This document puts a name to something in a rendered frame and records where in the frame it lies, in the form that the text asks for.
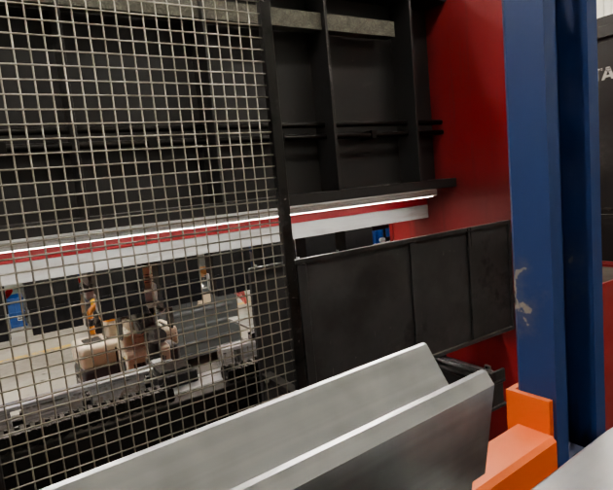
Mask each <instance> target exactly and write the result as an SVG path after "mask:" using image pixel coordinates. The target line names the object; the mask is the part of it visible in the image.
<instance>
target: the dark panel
mask: <svg viewBox="0 0 613 490"><path fill-rule="evenodd" d="M295 264H296V273H297V283H298V294H299V304H300V313H301V323H302V334H303V344H304V353H305V363H306V383H307V386H310V385H312V384H315V383H317V382H320V381H323V380H325V379H328V378H330V377H333V376H336V375H338V374H341V373H343V372H346V371H349V370H351V369H354V368H358V367H361V366H363V365H365V364H367V363H370V362H373V361H375V360H378V359H380V358H383V357H386V356H388V355H391V354H393V353H396V352H399V351H401V350H404V349H406V348H409V347H412V346H414V345H417V344H419V343H421V342H424V343H426V344H427V346H428V348H429V349H430V351H431V353H432V355H433V357H434V358H438V357H441V356H443V355H446V354H448V353H451V352H453V351H456V350H459V349H461V348H464V347H467V346H469V345H472V344H475V343H478V342H480V341H483V340H486V339H488V338H491V337H494V336H496V335H499V334H502V333H505V332H508V331H511V330H513V329H514V328H515V311H514V289H513V268H512V245H511V223H510V220H505V221H500V222H495V223H489V224H484V225H478V226H473V227H464V228H459V229H454V230H448V231H443V232H438V233H432V234H427V235H422V236H417V237H412V238H406V239H401V240H396V241H390V242H385V243H380V244H375V245H370V246H364V247H359V248H354V249H348V250H343V251H338V252H333V253H328V254H323V255H317V256H312V257H307V258H301V259H296V260H295Z"/></svg>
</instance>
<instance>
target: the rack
mask: <svg viewBox="0 0 613 490"><path fill-rule="evenodd" d="M501 1H502V23H503V46H504V68H505V90H506V113H507V135H508V158H509V180H510V201H511V224H512V246H513V268H514V291H515V313H516V336H517V358H518V380H519V382H518V383H516V384H514V385H513V386H511V387H509V388H507V389H506V401H507V421H508V431H506V432H505V433H503V434H501V435H500V436H498V437H496V438H494V439H493V440H491V441H489V442H488V448H487V465H486V473H485V474H484V475H482V476H481V477H479V478H478V479H476V480H475V481H473V485H472V490H530V489H532V488H533V487H534V486H536V485H537V484H538V483H539V482H541V481H542V480H543V479H545V478H546V477H547V476H549V475H550V474H551V473H553V472H554V471H555V470H557V469H558V468H559V467H560V466H562V465H563V464H564V463H566V462H567V461H568V460H570V459H571V458H572V457H573V456H575V455H576V454H577V453H579V452H580V451H581V450H582V449H584V448H585V447H586V446H588V445H589V444H590V443H591V442H593V441H594V440H595V439H597V438H598V437H600V436H601V435H602V434H603V433H605V388H604V342H603V297H602V252H601V206H600V161H599V115H598V70H597V25H596V0H501Z"/></svg>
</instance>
